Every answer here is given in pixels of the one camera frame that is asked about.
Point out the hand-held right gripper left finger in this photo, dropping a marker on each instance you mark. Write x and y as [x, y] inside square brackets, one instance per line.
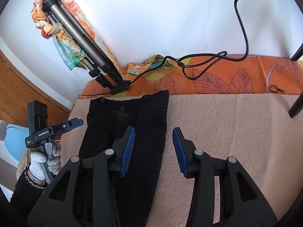
[127, 151]

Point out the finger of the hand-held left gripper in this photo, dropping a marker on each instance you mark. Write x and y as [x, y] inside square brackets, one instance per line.
[68, 124]

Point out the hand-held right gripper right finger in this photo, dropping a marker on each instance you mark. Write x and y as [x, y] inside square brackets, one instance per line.
[180, 151]

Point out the black t-shirt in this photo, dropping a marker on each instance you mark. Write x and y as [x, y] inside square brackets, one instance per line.
[146, 127]

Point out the person's left forearm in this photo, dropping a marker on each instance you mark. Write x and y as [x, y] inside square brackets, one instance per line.
[23, 191]

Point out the person's left hand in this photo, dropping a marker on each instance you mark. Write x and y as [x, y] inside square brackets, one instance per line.
[35, 165]

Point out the blue chair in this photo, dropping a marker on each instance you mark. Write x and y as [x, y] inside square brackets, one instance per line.
[14, 144]

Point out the beige blanket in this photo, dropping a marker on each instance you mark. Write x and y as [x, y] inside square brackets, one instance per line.
[224, 127]

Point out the colourful floral scarf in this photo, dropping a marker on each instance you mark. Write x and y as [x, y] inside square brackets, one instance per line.
[67, 49]

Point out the orange floral bed sheet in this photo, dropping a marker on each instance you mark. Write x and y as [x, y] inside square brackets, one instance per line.
[213, 75]

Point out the folded grey tripod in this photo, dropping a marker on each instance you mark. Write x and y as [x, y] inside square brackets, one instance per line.
[71, 26]

